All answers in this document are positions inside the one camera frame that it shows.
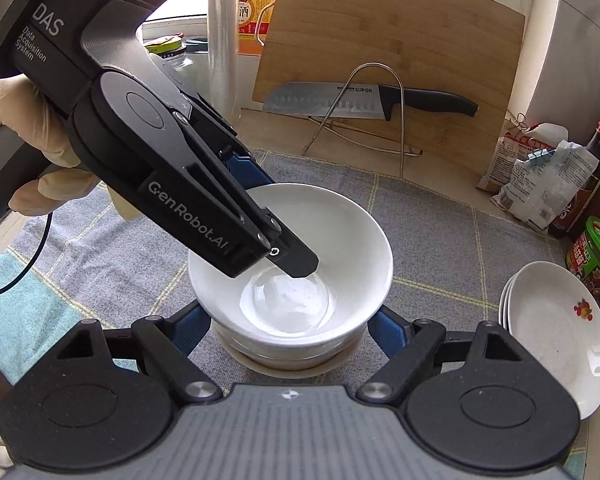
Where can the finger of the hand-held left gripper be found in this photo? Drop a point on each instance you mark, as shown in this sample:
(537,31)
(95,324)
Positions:
(242,167)
(205,225)

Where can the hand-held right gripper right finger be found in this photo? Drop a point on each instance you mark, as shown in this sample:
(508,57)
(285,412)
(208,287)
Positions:
(387,329)

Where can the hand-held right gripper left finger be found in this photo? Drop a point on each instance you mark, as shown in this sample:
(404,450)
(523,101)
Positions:
(192,327)

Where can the white bowl with pink flowers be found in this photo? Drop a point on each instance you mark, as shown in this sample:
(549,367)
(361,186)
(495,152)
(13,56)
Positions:
(280,352)
(340,240)

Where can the wide white bowl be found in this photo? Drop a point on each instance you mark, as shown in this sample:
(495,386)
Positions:
(290,366)

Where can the white plate with fruit print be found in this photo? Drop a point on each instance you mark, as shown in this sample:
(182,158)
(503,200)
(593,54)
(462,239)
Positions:
(506,310)
(500,307)
(550,340)

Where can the person's left hand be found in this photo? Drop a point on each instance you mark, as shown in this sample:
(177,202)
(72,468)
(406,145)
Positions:
(15,105)

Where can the grey checked towel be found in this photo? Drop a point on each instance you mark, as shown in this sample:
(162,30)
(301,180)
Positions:
(430,240)

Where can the glass jar with label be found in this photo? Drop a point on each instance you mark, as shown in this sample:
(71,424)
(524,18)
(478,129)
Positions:
(172,60)

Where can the teal plastic container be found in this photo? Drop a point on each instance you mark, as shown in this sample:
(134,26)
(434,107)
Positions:
(196,44)

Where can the tall plastic wrap roll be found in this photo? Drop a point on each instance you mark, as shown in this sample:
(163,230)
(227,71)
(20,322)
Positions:
(222,35)

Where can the orange oil bottle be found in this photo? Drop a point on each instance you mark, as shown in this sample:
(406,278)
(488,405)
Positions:
(252,20)

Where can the bamboo cutting board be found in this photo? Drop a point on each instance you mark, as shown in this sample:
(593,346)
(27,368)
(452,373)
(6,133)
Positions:
(380,35)

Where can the red and white bag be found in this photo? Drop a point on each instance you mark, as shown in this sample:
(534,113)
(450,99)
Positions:
(500,160)

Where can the white and blue bag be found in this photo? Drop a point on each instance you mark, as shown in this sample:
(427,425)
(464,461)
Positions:
(555,195)

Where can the green-lidded sauce jar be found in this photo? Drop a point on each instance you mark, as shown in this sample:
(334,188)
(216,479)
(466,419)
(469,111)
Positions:
(595,255)

